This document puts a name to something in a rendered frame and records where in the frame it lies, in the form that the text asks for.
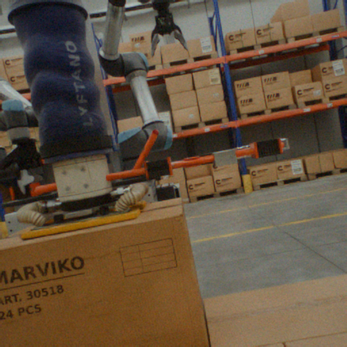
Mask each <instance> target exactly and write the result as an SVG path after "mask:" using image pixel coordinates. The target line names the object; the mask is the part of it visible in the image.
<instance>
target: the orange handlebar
mask: <svg viewBox="0 0 347 347"><path fill-rule="evenodd" d="M252 154H254V149H253V148H246V149H241V150H236V151H235V155H236V157H244V156H249V155H252ZM214 159H215V158H214V156H213V155H210V156H206V157H197V156H194V157H191V158H188V157H186V158H185V159H184V160H183V161H175V162H171V168H172V169H178V168H182V167H185V168H188V169H189V168H191V167H198V166H201V164H202V163H209V162H213V161H214ZM142 174H145V170H144V168H141V169H133V170H129V171H121V172H117V173H110V174H107V176H106V180H107V181H111V180H119V179H123V178H130V177H134V176H142ZM57 190H58V188H57V184H56V183H52V184H45V186H37V187H36V189H35V192H36V193H37V194H38V195H39V193H44V192H51V191H57Z"/></svg>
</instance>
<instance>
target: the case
mask: <svg viewBox="0 0 347 347"><path fill-rule="evenodd" d="M33 227H36V226H29V227H26V228H24V229H23V230H20V231H18V232H16V233H14V234H11V235H10V236H8V237H5V238H4V239H1V240H0V347H209V344H208V339H207V330H206V324H205V317H204V314H203V305H202V300H201V292H200V288H199V280H198V277H197V273H196V269H195V261H194V258H193V253H192V246H191V242H190V235H189V231H188V228H187V223H186V216H185V212H184V204H183V200H182V198H178V199H170V200H166V201H159V202H155V203H148V204H146V205H145V208H144V209H143V210H140V215H139V216H138V218H137V219H135V220H128V221H122V222H115V223H111V224H103V226H95V227H91V228H83V229H78V230H71V231H66V232H63V233H58V234H51V235H46V236H41V237H33V239H25V240H22V239H21V233H23V232H26V231H27V230H30V229H31V228H33Z"/></svg>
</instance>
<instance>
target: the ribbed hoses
mask: <svg viewBox="0 0 347 347"><path fill-rule="evenodd" d="M128 188H129V187H128ZM148 191H149V187H148V184H146V183H144V182H139V183H135V184H132V185H131V186H130V189H129V192H128V193H124V195H121V198H120V199H118V201H117V202H116V204H115V206H114V208H115V209H116V210H117V211H119V212H121V211H127V210H128V209H129V207H130V205H131V204H134V203H137V202H139V201H140V200H142V198H143V197H144V195H145V194H147V193H148ZM42 212H43V213H44V210H42V207H41V205H40V202H38V201H36V202H35V203H31V204H28V205H25V206H24V207H22V208H21V209H19V210H18V213H17V219H18V221H19V222H21V223H24V224H32V225H34V226H36V227H40V226H42V225H44V223H45V221H46V220H47V218H46V217H44V216H42Z"/></svg>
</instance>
